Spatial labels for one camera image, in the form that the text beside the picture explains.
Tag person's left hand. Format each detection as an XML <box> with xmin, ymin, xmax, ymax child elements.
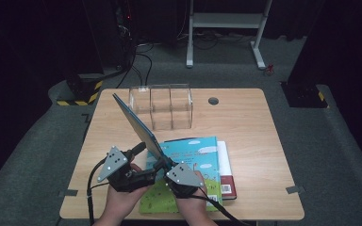
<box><xmin>105</xmin><ymin>184</ymin><xmax>152</xmax><ymax>218</ymax></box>

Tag black floor cable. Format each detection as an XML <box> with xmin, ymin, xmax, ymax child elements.
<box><xmin>116</xmin><ymin>43</ymin><xmax>155</xmax><ymax>89</ymax></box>

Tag dark equipment rack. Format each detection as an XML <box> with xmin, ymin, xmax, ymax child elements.
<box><xmin>81</xmin><ymin>0</ymin><xmax>140</xmax><ymax>72</ymax></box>

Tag light blue green picture book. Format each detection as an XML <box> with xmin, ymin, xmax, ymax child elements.
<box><xmin>139</xmin><ymin>136</ymin><xmax>223</xmax><ymax>215</ymax></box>

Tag cable bundle under stand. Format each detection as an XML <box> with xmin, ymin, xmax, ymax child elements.
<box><xmin>177</xmin><ymin>29</ymin><xmax>255</xmax><ymax>51</ymax></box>

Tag grey tape piece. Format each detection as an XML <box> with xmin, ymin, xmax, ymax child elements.
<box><xmin>286</xmin><ymin>185</ymin><xmax>306</xmax><ymax>195</ymax></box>
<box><xmin>58</xmin><ymin>188</ymin><xmax>79</xmax><ymax>198</ymax></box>

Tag clear acrylic book holder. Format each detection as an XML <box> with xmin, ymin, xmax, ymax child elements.
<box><xmin>127</xmin><ymin>83</ymin><xmax>193</xmax><ymax>132</ymax></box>

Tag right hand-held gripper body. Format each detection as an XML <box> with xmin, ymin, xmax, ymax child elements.
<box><xmin>165</xmin><ymin>161</ymin><xmax>205</xmax><ymax>200</ymax></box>

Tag dark blue picture book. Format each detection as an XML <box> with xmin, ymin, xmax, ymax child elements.
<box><xmin>112</xmin><ymin>92</ymin><xmax>168</xmax><ymax>163</ymax></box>

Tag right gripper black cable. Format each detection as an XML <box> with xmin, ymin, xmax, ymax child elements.
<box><xmin>191</xmin><ymin>194</ymin><xmax>249</xmax><ymax>226</ymax></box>

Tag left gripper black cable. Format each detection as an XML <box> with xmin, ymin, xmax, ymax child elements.
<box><xmin>86</xmin><ymin>158</ymin><xmax>111</xmax><ymax>226</ymax></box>

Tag person's right hand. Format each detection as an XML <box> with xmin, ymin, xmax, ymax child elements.
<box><xmin>173</xmin><ymin>173</ymin><xmax>213</xmax><ymax>221</ymax></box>

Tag white metal stand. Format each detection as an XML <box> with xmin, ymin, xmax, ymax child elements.
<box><xmin>186</xmin><ymin>0</ymin><xmax>273</xmax><ymax>71</ymax></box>

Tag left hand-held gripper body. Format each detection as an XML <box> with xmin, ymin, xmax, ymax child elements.
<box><xmin>97</xmin><ymin>145</ymin><xmax>157</xmax><ymax>193</ymax></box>

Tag white red hardcover book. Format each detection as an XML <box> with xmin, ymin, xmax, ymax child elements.
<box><xmin>216</xmin><ymin>140</ymin><xmax>238</xmax><ymax>201</ymax></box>

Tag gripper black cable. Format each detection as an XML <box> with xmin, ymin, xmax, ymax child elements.
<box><xmin>191</xmin><ymin>194</ymin><xmax>249</xmax><ymax>226</ymax></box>
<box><xmin>86</xmin><ymin>158</ymin><xmax>111</xmax><ymax>226</ymax></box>

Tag black yellow striped base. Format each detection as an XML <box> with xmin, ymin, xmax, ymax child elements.
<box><xmin>56</xmin><ymin>73</ymin><xmax>104</xmax><ymax>107</ymax></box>
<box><xmin>281</xmin><ymin>82</ymin><xmax>330</xmax><ymax>109</ymax></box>

